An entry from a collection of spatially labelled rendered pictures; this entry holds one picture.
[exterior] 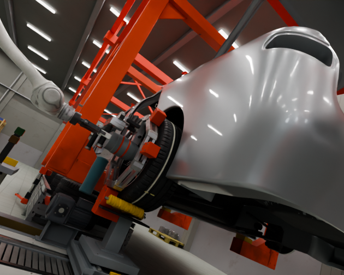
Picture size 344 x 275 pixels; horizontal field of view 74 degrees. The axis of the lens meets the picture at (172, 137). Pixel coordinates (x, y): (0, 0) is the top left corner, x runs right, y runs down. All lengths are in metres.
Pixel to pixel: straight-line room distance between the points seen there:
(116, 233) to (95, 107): 1.03
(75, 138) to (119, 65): 0.76
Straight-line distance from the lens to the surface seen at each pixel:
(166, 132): 1.43
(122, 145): 1.54
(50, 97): 1.16
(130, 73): 4.45
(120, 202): 1.47
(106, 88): 2.11
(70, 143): 1.98
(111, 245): 1.63
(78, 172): 1.98
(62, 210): 1.79
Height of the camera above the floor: 0.54
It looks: 19 degrees up
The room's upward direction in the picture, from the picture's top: 24 degrees clockwise
